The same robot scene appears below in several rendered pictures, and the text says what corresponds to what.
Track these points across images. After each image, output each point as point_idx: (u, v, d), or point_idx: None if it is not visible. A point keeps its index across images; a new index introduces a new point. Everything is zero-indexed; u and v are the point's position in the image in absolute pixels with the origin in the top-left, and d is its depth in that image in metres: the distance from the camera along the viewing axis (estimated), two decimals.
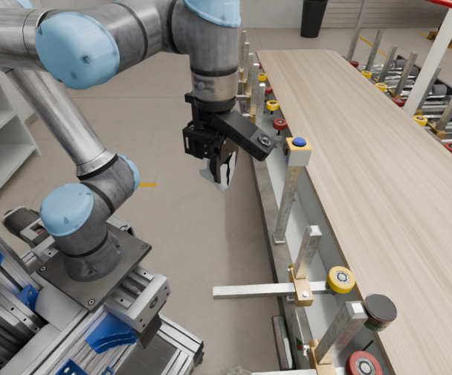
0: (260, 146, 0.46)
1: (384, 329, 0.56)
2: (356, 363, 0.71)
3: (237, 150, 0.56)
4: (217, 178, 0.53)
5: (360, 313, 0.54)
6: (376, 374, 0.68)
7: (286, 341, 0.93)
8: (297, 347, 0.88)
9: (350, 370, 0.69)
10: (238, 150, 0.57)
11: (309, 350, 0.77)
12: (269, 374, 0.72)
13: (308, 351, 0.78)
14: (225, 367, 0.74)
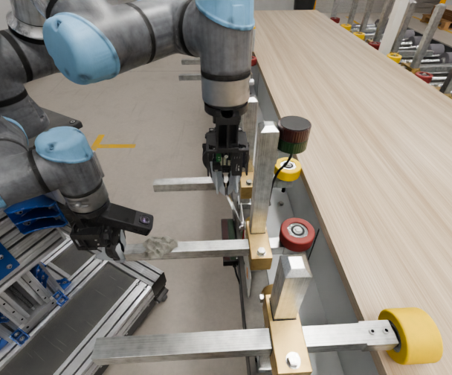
0: None
1: (300, 152, 0.52)
2: (288, 227, 0.66)
3: (205, 158, 0.54)
4: None
5: (270, 127, 0.49)
6: (308, 234, 0.64)
7: (232, 238, 0.88)
8: None
9: (281, 231, 0.65)
10: (204, 159, 0.54)
11: (244, 225, 0.73)
12: (198, 242, 0.68)
13: (244, 228, 0.73)
14: (152, 236, 0.69)
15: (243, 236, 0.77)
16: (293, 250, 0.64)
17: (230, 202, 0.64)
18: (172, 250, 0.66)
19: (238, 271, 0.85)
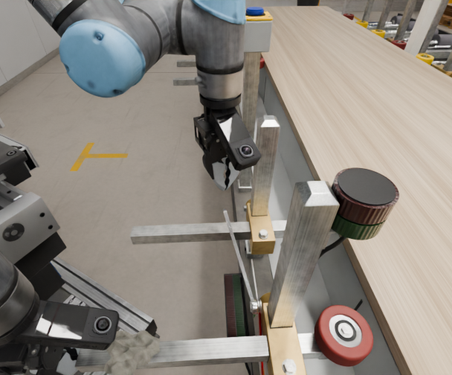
0: (236, 154, 0.44)
1: (373, 236, 0.28)
2: (331, 324, 0.43)
3: None
4: (208, 173, 0.54)
5: (323, 196, 0.26)
6: (363, 341, 0.41)
7: (239, 305, 0.65)
8: (262, 371, 0.49)
9: (320, 333, 0.42)
10: None
11: (259, 302, 0.50)
12: (190, 343, 0.45)
13: (260, 307, 0.50)
14: (121, 332, 0.46)
15: (261, 335, 0.50)
16: (340, 364, 0.41)
17: (234, 243, 0.51)
18: (150, 359, 0.43)
19: None
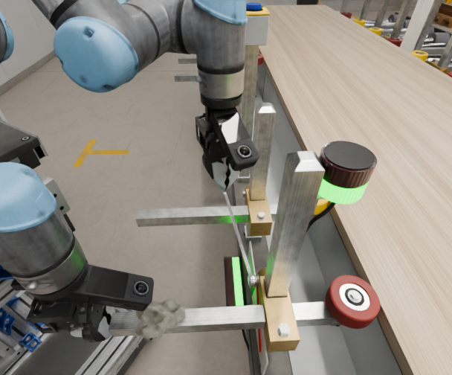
0: (234, 154, 0.44)
1: (355, 201, 0.32)
2: (340, 291, 0.47)
3: None
4: (208, 172, 0.54)
5: (310, 163, 0.30)
6: (371, 305, 0.44)
7: (239, 285, 0.69)
8: (259, 340, 0.53)
9: (331, 299, 0.45)
10: None
11: (257, 276, 0.54)
12: (213, 310, 0.49)
13: (257, 281, 0.54)
14: None
15: None
16: (349, 327, 0.45)
17: (233, 222, 0.55)
18: (177, 324, 0.47)
19: (247, 331, 0.66)
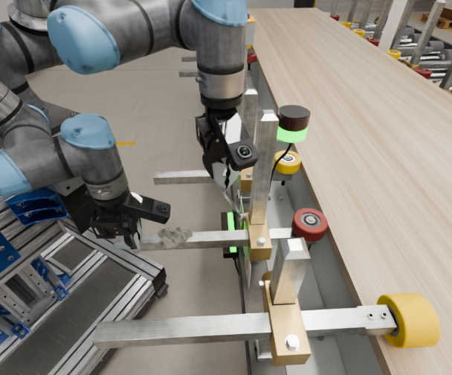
0: (234, 155, 0.44)
1: (299, 140, 0.52)
2: (301, 216, 0.67)
3: None
4: (208, 172, 0.54)
5: (270, 115, 0.50)
6: (320, 224, 0.64)
7: (232, 231, 0.89)
8: (240, 229, 0.84)
9: (294, 221, 0.65)
10: None
11: (244, 218, 0.73)
12: (212, 233, 0.68)
13: (244, 219, 0.74)
14: (166, 227, 0.69)
15: (242, 224, 0.79)
16: (306, 239, 0.65)
17: (230, 204, 0.63)
18: (186, 239, 0.67)
19: (238, 264, 0.86)
